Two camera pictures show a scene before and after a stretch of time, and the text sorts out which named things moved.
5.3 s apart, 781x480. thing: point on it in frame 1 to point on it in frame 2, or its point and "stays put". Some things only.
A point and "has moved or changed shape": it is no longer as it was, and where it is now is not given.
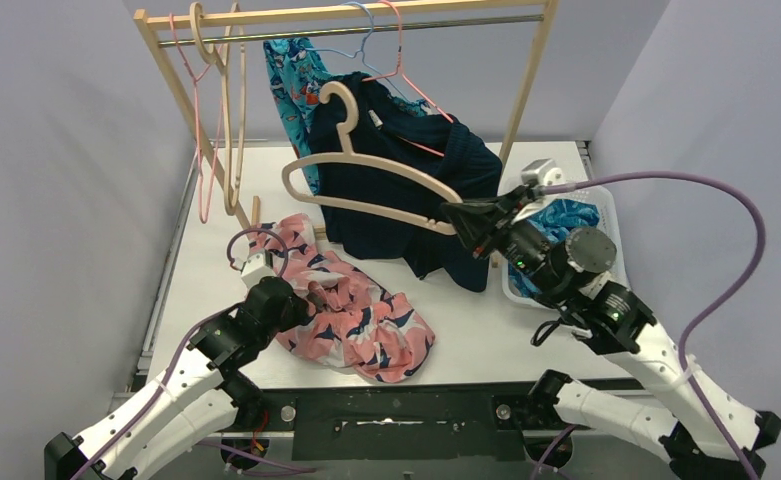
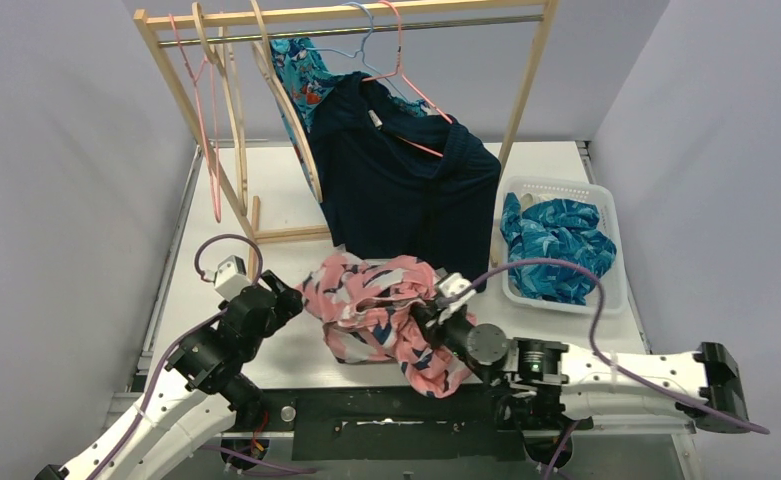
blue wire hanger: x=362 y=48 stays put
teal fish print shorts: x=301 y=76 stays put
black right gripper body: x=502 y=212 to x=451 y=330
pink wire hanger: x=195 y=80 has moved or changed shape
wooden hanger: x=348 y=158 to x=270 y=60
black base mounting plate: x=441 y=424 stays put
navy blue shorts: x=394 y=131 stays put
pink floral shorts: x=356 y=322 to x=370 y=303
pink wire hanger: x=398 y=73 stays put
